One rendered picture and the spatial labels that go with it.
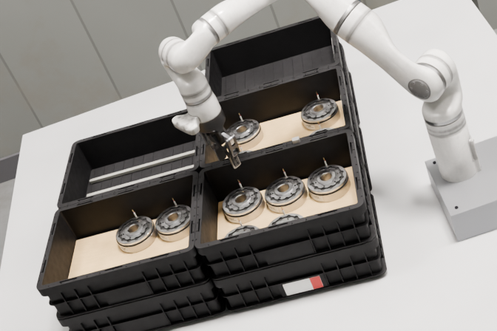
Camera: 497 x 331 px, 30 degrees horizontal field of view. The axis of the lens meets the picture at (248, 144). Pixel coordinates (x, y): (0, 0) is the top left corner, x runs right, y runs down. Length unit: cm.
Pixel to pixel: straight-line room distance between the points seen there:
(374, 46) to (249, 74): 81
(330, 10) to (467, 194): 54
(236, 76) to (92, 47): 145
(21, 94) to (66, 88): 20
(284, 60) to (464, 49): 54
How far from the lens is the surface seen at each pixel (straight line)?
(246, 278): 216
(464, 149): 220
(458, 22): 299
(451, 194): 222
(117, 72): 425
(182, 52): 205
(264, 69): 282
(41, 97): 433
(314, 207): 223
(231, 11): 210
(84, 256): 242
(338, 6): 209
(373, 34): 208
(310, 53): 281
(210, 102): 213
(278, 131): 252
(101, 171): 269
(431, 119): 214
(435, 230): 226
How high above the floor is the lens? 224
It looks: 34 degrees down
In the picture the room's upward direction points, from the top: 23 degrees counter-clockwise
